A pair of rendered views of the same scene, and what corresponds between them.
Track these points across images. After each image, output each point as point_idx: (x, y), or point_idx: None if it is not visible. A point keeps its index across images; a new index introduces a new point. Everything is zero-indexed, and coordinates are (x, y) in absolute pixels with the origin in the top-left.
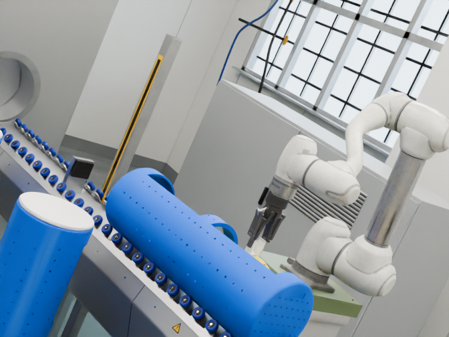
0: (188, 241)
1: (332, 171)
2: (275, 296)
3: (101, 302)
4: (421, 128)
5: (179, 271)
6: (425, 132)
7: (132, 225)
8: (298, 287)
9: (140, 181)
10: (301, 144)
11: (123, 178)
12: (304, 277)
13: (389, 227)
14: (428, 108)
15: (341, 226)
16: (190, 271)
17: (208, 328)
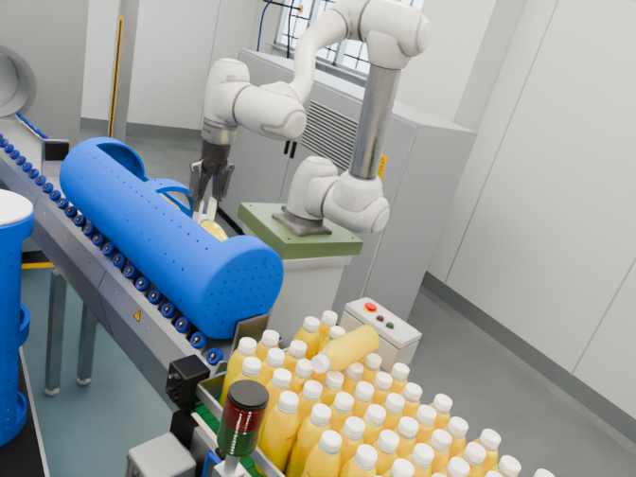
0: (129, 215)
1: (264, 97)
2: (220, 271)
3: (82, 290)
4: (388, 27)
5: (126, 252)
6: (393, 33)
7: (82, 205)
8: (253, 252)
9: (85, 153)
10: (222, 69)
11: (70, 153)
12: (295, 224)
13: (371, 156)
14: (394, 2)
15: (325, 164)
16: (134, 252)
17: (163, 314)
